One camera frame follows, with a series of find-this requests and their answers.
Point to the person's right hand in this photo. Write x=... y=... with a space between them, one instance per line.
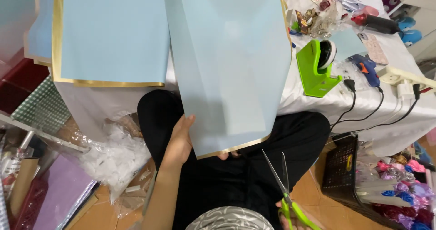
x=299 y=223

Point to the brown snack packet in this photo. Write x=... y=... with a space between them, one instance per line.
x=302 y=21

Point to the person's black trousers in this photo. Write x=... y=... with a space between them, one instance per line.
x=221 y=185

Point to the dark red box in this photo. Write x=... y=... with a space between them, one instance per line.
x=20 y=83

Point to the brown cardboard tube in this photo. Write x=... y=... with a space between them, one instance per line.
x=23 y=185

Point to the black and red glue gun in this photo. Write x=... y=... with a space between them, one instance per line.
x=378 y=23

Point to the red plastic basket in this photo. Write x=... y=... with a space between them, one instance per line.
x=30 y=206

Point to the person's grey patterned garment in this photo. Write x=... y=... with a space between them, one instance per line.
x=230 y=219

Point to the white shelf unit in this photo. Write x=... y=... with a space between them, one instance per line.
x=419 y=8

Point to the blue plush toy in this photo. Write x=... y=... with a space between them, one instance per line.
x=409 y=32

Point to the blue hot glue gun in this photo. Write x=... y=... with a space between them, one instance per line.
x=367 y=70

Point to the black and white tape roll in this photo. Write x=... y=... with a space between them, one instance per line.
x=327 y=53

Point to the light blue gold-edged wrapping sheet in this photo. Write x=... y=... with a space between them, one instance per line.
x=39 y=29
x=112 y=36
x=228 y=70

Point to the green checkered wrapping paper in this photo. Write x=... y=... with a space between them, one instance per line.
x=42 y=107

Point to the green tape dispenser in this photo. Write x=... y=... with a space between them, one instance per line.
x=311 y=76

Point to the white charger plug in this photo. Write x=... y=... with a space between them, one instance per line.
x=405 y=89

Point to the white tablecloth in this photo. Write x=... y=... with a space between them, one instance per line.
x=368 y=110

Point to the person's left hand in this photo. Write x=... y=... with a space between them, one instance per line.
x=180 y=143

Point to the person's right fingers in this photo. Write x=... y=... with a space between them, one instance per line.
x=281 y=219

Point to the small light blue paper piece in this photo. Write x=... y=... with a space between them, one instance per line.
x=345 y=42

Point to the stack of purple paper sheets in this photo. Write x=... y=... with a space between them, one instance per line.
x=63 y=192

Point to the clear bag of white scraps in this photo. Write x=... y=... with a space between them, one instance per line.
x=109 y=158

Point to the white power strip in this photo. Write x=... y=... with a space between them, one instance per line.
x=407 y=75

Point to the phone in pink case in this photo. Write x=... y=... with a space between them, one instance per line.
x=374 y=47

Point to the heap of craft supplies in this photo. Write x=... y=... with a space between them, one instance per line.
x=327 y=5

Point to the black basket of ribbon bows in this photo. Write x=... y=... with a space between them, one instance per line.
x=344 y=168

